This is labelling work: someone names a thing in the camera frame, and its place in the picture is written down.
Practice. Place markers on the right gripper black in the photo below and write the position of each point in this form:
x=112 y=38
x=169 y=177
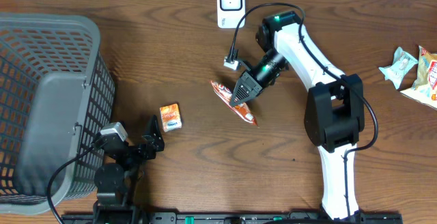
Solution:
x=250 y=82

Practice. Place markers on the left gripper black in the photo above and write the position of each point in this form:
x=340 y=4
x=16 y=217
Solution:
x=153 y=145

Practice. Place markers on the red Top chocolate bar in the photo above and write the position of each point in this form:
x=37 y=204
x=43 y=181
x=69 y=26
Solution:
x=241 y=110

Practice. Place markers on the small orange snack box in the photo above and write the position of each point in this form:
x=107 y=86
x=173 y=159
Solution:
x=170 y=117

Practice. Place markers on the grey plastic shopping basket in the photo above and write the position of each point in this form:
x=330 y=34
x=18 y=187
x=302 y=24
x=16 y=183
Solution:
x=56 y=95

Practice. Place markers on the mint white snack packet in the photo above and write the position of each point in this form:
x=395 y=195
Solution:
x=403 y=62

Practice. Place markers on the yellow red noodle packet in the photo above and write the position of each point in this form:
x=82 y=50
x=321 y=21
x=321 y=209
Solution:
x=423 y=89

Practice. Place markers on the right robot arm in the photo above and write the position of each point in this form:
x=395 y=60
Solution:
x=334 y=114

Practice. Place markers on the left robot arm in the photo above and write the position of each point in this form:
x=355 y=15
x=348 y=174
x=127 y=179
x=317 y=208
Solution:
x=116 y=182

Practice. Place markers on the white barcode scanner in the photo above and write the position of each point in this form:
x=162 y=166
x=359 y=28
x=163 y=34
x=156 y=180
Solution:
x=229 y=13

